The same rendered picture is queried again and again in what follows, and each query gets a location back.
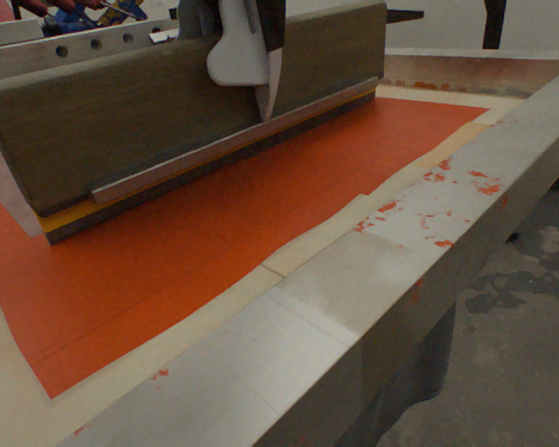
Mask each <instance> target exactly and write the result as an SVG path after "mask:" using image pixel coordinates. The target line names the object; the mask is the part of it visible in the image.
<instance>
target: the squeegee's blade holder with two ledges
mask: <svg viewBox="0 0 559 447"><path fill-rule="evenodd" d="M378 80H379V77H378V76H374V75H367V76H364V77H361V78H359V79H356V80H354V81H351V82H347V83H345V84H343V85H339V87H337V88H334V89H332V90H329V91H326V92H322V93H320V94H318V95H316V96H313V97H311V98H306V99H304V100H301V101H299V102H296V104H294V105H291V106H287V107H284V108H282V109H280V110H278V111H274V112H272V114H271V117H270V119H269V121H267V122H261V118H259V117H257V118H256V119H255V120H253V121H251V122H246V123H243V124H241V125H239V126H236V127H234V128H231V129H227V130H224V131H222V132H219V133H217V134H215V136H213V137H207V138H205V139H202V140H201V141H198V142H196V143H192V144H189V145H186V146H184V147H181V148H179V149H176V150H174V152H171V153H167V154H164V155H163V156H159V157H157V158H154V159H151V160H150V161H146V162H142V163H140V164H138V165H136V167H133V168H130V169H125V170H124V171H121V172H119V173H116V174H113V175H111V176H107V177H104V178H102V179H99V180H98V181H95V183H92V184H88V185H85V186H84V187H85V190H86V192H87V194H89V196H90V200H91V201H92V202H93V203H94V204H96V205H97V206H99V205H102V204H104V203H107V202H109V201H111V200H115V198H118V197H120V196H122V195H124V194H127V193H129V192H133V191H135V190H137V189H139V188H141V187H144V186H147V185H149V184H152V183H153V182H154V181H157V180H159V179H161V178H164V177H166V176H170V175H172V174H174V173H177V172H178V171H181V170H184V169H187V168H190V166H192V165H194V164H197V163H199V162H202V161H205V160H207V159H209V158H211V157H215V156H217V155H219V154H221V153H224V152H227V150H230V149H232V148H234V147H236V146H238V145H242V144H245V143H247V142H249V141H251V140H254V139H256V138H258V137H262V136H263V135H264V134H267V133H269V132H272V131H274V130H276V129H280V128H282V127H285V126H287V125H288V124H291V123H294V122H298V121H300V119H302V118H304V117H306V116H309V115H312V114H315V113H317V112H319V111H321V110H325V109H327V108H329V107H331V106H334V105H337V104H339V102H342V101H344V100H346V99H349V98H352V97H355V96H357V95H359V94H362V93H364V92H366V91H369V90H371V89H375V88H377V87H378Z"/></svg>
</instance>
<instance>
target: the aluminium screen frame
mask: <svg viewBox="0 0 559 447"><path fill-rule="evenodd" d="M378 83H383V85H394V86H405V87H415V88H427V89H438V90H458V91H469V92H480V93H491V94H502V96H513V97H525V98H527V99H526V100H525V101H524V102H523V103H521V104H519V105H518V106H516V107H515V108H513V109H512V110H511V111H509V112H508V114H506V115H505V116H503V117H502V118H501V119H498V120H497V121H496V122H495V123H494V124H492V125H491V126H490V127H488V128H487V129H485V130H484V132H482V133H481V134H480V135H477V136H476V137H474V138H473V139H471V140H470V141H469V142H467V143H466V144H465V145H464V146H463V147H461V148H460V150H458V151H456V152H455V153H453V154H452V155H450V156H449V157H448V158H446V159H445V160H444V161H442V162H441V163H438V164H437V165H436V166H435V167H434V168H433V169H432V170H431V171H429V172H428V173H427V174H425V175H424V176H421V177H420V178H418V179H417V180H416V181H414V182H413V184H411V185H410V186H409V187H407V188H406V189H404V190H403V191H402V192H400V193H399V194H397V195H396V196H395V197H393V198H392V199H391V200H390V201H389V202H386V203H385V204H384V205H382V206H381V207H380V208H378V209H377V210H375V211H374V212H373V213H371V214H370V215H369V216H368V217H367V218H365V219H364V220H363V221H361V222H360V223H358V224H357V225H355V226H353V227H352V228H350V229H349V231H347V232H346V233H345V234H343V235H342V236H341V237H339V238H338V239H336V240H335V241H333V242H332V243H331V244H329V245H328V246H327V247H326V248H325V249H323V250H321V251H320V252H318V253H317V254H316V255H314V256H313V257H312V258H311V259H310V260H307V261H306V262H305V263H304V264H303V265H301V266H300V267H299V268H297V269H296V270H295V271H293V272H291V273H289V274H288V275H287V276H286V277H284V278H283V279H282V280H281V281H280V282H279V283H278V284H275V285H274V286H272V287H271V288H269V289H268V290H267V291H265V292H264V293H263V294H261V296H259V297H257V298H256V299H255V300H254V301H252V302H251V303H250V304H248V305H247V306H246V307H244V308H242V309H241V310H239V311H238V313H236V314H235V315H233V316H232V317H231V318H229V319H228V320H225V321H224V322H223V323H222V324H221V325H219V326H218V327H216V328H215V329H214V331H212V332H211V333H208V334H207V335H206V336H204V337H203V338H201V339H200V340H199V341H197V342H196V343H194V344H193V345H192V346H190V347H189V348H188V349H186V351H184V352H183V353H182V354H180V355H179V356H178V357H176V358H175V359H172V360H171V361H170V362H168V363H167V364H165V365H164V366H163V367H162V368H161V369H159V370H158V372H156V373H155V374H152V375H151V376H150V377H148V378H147V379H146V380H144V381H143V382H141V383H140V384H139V385H137V386H136V387H135V388H133V389H131V390H130V391H129V392H127V393H126V394H125V395H123V397H122V398H120V399H119V400H117V401H116V402H115V403H113V404H112V405H109V406H108V407H107V408H106V409H105V410H104V411H102V412H100V413H99V414H98V415H96V416H95V417H94V418H92V419H91V421H89V420H88V422H87V423H85V424H84V425H83V426H81V427H80V428H78V429H77V430H76V431H75V432H74V433H73V434H71V435H69V436H68V437H67V438H64V439H63V440H62V441H60V442H59V443H57V444H56V445H55V446H53V447H332V446H333V445H334V444H335V442H336V441H337V440H338V439H339V438H340V436H341V435H342V434H343V433H344V432H346V430H347V429H348V428H349V427H350V424H351V423H352V422H353V421H354V420H355V419H356V418H357V416H358V415H359V414H360V413H361V412H362V411H364V410H365V408H366V406H367V405H368V404H369V403H370V401H371V400H372V399H373V398H374V396H375V395H376V394H377V393H379V392H380V390H381V389H382V387H383V386H384V385H385V383H386V382H387V381H388V380H389V379H390V377H391V376H392V375H393V374H394V373H395V372H396V371H397V370H398V368H399V367H400V366H401V365H402V364H403V363H404V362H405V360H406V359H407V358H408V357H409V355H410V354H412V353H413V351H414V349H415V348H416V347H417V346H418V345H419V344H420V342H421V341H422V340H423V339H424V337H425V336H426V335H427V333H429V331H430V330H431V329H432V328H433V327H434V325H435V324H436V323H437V322H438V321H439V319H440V318H441V317H442V316H443V315H444V313H446V312H447V311H448V310H449V308H450V307H451V306H452V305H453V303H454V302H455V300H456V299H457V298H458V297H459V295H460V294H462V293H463V292H464V290H465V289H466V288H467V287H468V285H469V283H470V282H471V281H472V280H473V279H474V277H475V276H476V275H477V274H478V272H480V271H481V270H482V269H483V268H484V266H485V265H486V264H487V263H488V261H489V260H490V259H491V258H492V257H493V255H494V254H495V253H496V252H497V250H498V248H500V247H501V246H502V245H503V243H504V242H505V241H506V240H507V239H508V237H509V236H510V235H511V233H512V232H513V230H514V229H515V228H516V227H517V225H519V224H520V223H521V222H522V221H523V220H524V219H525V217H526V216H527V214H528V213H529V212H530V211H531V210H532V208H533V207H534V206H535V205H536V204H537V202H539V201H540V199H541V198H542V196H543V195H544V194H545V193H546V192H547V190H548V189H549V188H550V187H551V186H552V184H553V183H554V182H555V180H556V179H557V178H558V177H559V51H528V50H470V49H409V48H400V47H385V56H384V74H383V78H382V79H381V80H378Z"/></svg>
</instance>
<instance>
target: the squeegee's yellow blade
mask: <svg viewBox="0 0 559 447"><path fill-rule="evenodd" d="M375 90H376V88H375V89H371V90H369V91H366V92H364V93H362V94H359V95H357V96H355V97H352V98H349V99H346V100H344V101H342V102H339V104H337V105H334V106H331V107H329V108H327V109H325V110H321V111H319V112H317V113H315V114H312V115H309V116H306V117H304V118H302V119H300V121H298V122H294V123H291V124H288V125H287V126H285V127H282V128H280V129H276V130H274V131H272V132H269V133H267V134H264V135H263V136H262V137H258V138H256V139H254V140H251V141H249V142H247V143H245V144H242V145H238V146H236V147H234V148H232V149H230V150H227V152H224V153H221V154H219V155H217V156H215V157H211V158H209V159H207V160H205V161H202V162H199V163H197V164H194V165H192V166H190V168H187V169H184V170H181V171H178V172H177V173H174V174H172V175H170V176H166V177H164V178H161V179H159V180H157V181H154V182H153V183H152V184H149V185H147V186H144V187H141V188H139V189H137V190H135V191H133V192H129V193H127V194H124V195H122V196H120V197H118V198H115V200H111V201H109V202H107V203H104V204H102V205H99V206H97V205H96V204H94V203H93V202H92V201H91V200H87V201H85V202H83V203H80V204H78V205H75V206H73V207H71V208H68V209H64V210H62V211H59V212H58V213H56V214H53V215H51V216H49V217H47V218H45V219H42V218H41V217H38V215H37V213H36V212H35V211H34V210H33V209H32V211H33V213H34V215H35V219H36V221H37V222H38V224H39V226H40V228H41V229H42V230H43V231H45V233H46V232H48V231H52V230H54V229H57V228H59V227H60V226H62V225H65V224H69V223H72V222H73V221H75V220H78V219H80V218H82V217H85V216H86V215H88V214H90V213H93V212H95V211H97V210H100V209H102V208H105V207H108V206H110V205H113V204H115V203H116V202H118V201H121V200H124V198H128V197H129V196H131V195H134V194H136V193H138V192H142V191H144V190H147V189H149V188H151V187H153V186H156V185H158V184H162V182H164V181H166V180H169V179H171V178H172V177H175V176H178V175H181V174H184V173H185V172H187V171H190V170H192V169H197V168H198V167H199V166H200V165H203V164H205V163H207V162H210V161H213V160H215V159H218V158H220V157H222V156H225V155H226V154H229V153H233V152H235V150H238V149H240V148H241V147H243V146H247V145H250V144H253V143H255V142H256V141H259V140H262V139H264V138H267V137H269V136H270V135H272V134H274V133H277V132H279V131H282V130H284V129H287V128H289V127H291V126H295V125H296V124H298V123H301V122H304V121H306V119H310V118H311V117H313V116H316V115H318V114H322V113H324V112H326V111H329V110H331V109H333V108H335V107H338V106H341V105H344V104H346V103H348V101H351V100H353V99H354V98H359V97H361V96H364V95H366V94H367V93H369V92H372V91H375Z"/></svg>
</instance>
